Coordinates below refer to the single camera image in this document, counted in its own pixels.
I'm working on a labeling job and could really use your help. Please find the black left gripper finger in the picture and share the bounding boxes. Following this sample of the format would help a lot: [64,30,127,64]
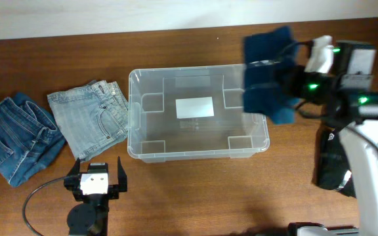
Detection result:
[64,159,81,190]
[117,156,127,192]

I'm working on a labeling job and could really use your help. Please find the teal blue garment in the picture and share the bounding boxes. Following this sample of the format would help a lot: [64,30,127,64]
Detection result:
[242,26,299,125]

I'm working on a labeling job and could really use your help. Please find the clear plastic storage bin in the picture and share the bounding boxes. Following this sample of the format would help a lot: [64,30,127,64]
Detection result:
[127,64,270,163]

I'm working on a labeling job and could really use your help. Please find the black garment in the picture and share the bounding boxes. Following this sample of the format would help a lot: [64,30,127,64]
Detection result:
[313,126,356,198]

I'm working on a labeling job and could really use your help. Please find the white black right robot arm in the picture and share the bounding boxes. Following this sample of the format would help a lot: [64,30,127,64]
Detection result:
[277,35,378,235]

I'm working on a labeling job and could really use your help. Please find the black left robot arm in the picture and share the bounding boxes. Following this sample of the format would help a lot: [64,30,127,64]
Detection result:
[64,159,127,236]

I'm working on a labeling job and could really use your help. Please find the dark blue folded jeans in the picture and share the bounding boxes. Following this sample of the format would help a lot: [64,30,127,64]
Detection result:
[0,92,66,187]

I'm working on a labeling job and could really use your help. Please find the light blue folded jeans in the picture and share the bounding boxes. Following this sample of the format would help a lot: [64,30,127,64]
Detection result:
[47,80,129,162]

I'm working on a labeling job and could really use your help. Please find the white label in bin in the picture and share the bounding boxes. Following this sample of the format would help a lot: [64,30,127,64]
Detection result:
[176,97,215,119]

